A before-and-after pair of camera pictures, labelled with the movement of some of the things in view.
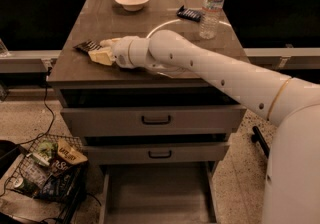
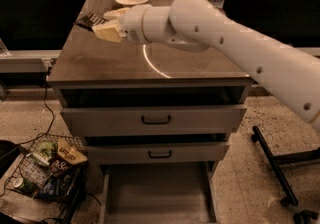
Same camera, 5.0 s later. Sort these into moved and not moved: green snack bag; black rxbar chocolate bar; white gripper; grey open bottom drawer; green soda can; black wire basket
Moved: black rxbar chocolate bar; white gripper
Not moved: green soda can; grey open bottom drawer; green snack bag; black wire basket
